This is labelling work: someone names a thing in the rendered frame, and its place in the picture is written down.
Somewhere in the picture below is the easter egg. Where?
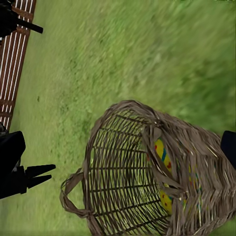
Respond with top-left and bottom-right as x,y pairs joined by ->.
159,183 -> 186,214
144,137 -> 171,172

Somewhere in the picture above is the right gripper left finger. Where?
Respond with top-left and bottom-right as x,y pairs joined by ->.
0,131 -> 26,190

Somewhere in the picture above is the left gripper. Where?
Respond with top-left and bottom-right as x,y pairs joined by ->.
0,164 -> 55,199

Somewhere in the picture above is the wicker basket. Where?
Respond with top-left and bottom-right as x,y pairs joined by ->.
59,100 -> 236,236

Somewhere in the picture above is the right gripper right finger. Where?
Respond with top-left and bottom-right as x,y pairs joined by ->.
220,130 -> 236,170

